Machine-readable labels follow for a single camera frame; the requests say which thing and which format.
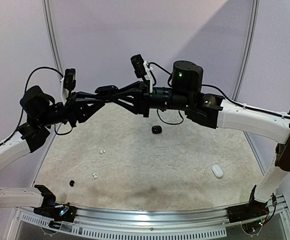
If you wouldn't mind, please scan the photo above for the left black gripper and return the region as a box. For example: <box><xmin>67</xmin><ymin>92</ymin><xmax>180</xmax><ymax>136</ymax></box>
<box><xmin>37</xmin><ymin>90</ymin><xmax>105</xmax><ymax>127</ymax></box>

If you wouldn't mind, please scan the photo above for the black earbud charging case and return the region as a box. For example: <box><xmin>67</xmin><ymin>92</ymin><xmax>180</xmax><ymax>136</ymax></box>
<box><xmin>94</xmin><ymin>85</ymin><xmax>119</xmax><ymax>96</ymax></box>

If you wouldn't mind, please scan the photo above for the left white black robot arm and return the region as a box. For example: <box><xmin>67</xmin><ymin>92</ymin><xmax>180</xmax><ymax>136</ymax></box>
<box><xmin>0</xmin><ymin>85</ymin><xmax>111</xmax><ymax>217</ymax></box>

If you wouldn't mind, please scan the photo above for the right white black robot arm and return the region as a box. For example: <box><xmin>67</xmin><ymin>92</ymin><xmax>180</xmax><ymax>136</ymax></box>
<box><xmin>109</xmin><ymin>60</ymin><xmax>290</xmax><ymax>218</ymax></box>

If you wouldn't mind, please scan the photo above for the white earbud charging case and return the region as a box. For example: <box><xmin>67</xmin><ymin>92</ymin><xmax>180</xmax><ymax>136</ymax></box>
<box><xmin>212</xmin><ymin>164</ymin><xmax>224</xmax><ymax>179</ymax></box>

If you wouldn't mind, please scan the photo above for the white earbud lower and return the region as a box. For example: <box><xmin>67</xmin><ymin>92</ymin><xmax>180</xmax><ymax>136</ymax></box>
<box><xmin>92</xmin><ymin>173</ymin><xmax>98</xmax><ymax>180</ymax></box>

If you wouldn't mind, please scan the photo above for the black earbud bottom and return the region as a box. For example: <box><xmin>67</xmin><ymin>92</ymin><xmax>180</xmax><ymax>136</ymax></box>
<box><xmin>69</xmin><ymin>180</ymin><xmax>75</xmax><ymax>187</ymax></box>

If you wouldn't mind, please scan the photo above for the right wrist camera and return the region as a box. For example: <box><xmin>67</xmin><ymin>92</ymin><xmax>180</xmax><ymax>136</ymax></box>
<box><xmin>130</xmin><ymin>54</ymin><xmax>155</xmax><ymax>94</ymax></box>

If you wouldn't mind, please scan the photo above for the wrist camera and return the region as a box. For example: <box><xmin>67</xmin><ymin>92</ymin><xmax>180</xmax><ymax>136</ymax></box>
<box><xmin>130</xmin><ymin>54</ymin><xmax>155</xmax><ymax>94</ymax></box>
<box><xmin>60</xmin><ymin>68</ymin><xmax>76</xmax><ymax>103</ymax></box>

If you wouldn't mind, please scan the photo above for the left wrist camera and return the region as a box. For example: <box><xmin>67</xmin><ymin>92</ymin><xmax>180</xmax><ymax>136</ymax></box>
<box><xmin>60</xmin><ymin>68</ymin><xmax>76</xmax><ymax>103</ymax></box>

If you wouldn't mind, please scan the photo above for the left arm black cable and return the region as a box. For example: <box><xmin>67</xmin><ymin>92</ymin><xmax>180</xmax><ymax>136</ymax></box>
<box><xmin>0</xmin><ymin>65</ymin><xmax>73</xmax><ymax>156</ymax></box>

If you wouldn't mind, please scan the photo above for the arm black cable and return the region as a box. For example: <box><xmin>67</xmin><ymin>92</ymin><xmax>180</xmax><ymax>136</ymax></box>
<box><xmin>0</xmin><ymin>65</ymin><xmax>73</xmax><ymax>156</ymax></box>
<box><xmin>148</xmin><ymin>62</ymin><xmax>290</xmax><ymax>160</ymax></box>

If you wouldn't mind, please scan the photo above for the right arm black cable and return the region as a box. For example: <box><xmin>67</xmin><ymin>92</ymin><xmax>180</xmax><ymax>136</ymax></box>
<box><xmin>148</xmin><ymin>62</ymin><xmax>290</xmax><ymax>160</ymax></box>

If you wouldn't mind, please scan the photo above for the left aluminium frame post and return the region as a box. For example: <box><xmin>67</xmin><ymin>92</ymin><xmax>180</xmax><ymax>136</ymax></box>
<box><xmin>41</xmin><ymin>0</ymin><xmax>64</xmax><ymax>73</ymax></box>

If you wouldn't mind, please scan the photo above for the aluminium frame post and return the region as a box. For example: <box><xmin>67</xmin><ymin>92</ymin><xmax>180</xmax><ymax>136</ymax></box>
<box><xmin>41</xmin><ymin>0</ymin><xmax>64</xmax><ymax>73</ymax></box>
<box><xmin>232</xmin><ymin>0</ymin><xmax>260</xmax><ymax>100</ymax></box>

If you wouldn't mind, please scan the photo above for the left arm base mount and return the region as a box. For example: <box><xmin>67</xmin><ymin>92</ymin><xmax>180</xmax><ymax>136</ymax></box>
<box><xmin>33</xmin><ymin>184</ymin><xmax>78</xmax><ymax>223</ymax></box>

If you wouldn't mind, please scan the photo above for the aluminium front rail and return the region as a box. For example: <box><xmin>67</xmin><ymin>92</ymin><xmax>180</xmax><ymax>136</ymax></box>
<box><xmin>7</xmin><ymin>194</ymin><xmax>290</xmax><ymax>240</ymax></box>

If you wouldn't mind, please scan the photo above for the right aluminium frame post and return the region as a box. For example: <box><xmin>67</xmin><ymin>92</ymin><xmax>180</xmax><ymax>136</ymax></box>
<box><xmin>232</xmin><ymin>0</ymin><xmax>260</xmax><ymax>100</ymax></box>

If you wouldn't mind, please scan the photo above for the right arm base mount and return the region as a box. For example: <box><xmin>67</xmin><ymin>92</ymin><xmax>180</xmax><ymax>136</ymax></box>
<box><xmin>226</xmin><ymin>185</ymin><xmax>278</xmax><ymax>226</ymax></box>

